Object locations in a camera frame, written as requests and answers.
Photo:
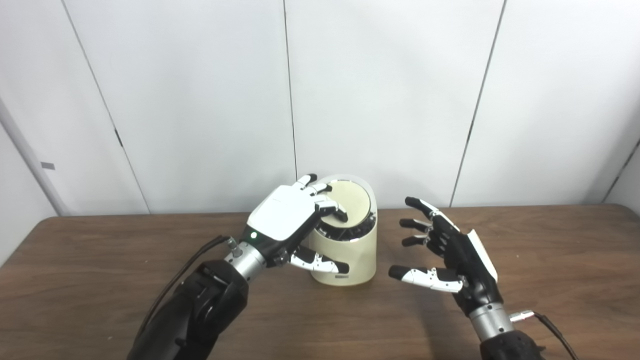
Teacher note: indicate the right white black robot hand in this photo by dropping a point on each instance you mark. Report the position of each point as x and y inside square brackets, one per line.
[457, 255]

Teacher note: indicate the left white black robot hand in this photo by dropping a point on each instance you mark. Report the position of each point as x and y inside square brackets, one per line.
[282, 215]

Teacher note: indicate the round cream bin lid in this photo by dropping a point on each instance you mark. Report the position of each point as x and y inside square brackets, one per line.
[355, 200]

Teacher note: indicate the cream-colored desktop bin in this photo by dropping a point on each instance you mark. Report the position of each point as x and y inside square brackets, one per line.
[350, 255]

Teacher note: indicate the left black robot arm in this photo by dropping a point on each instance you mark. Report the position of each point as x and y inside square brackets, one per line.
[200, 305]

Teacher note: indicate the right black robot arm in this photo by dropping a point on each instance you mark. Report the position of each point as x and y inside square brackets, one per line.
[500, 335]

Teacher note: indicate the black wall panel hinge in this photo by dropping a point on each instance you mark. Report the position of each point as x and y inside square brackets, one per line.
[118, 138]

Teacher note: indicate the grey wall tag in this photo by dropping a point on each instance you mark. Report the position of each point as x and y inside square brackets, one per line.
[47, 165]

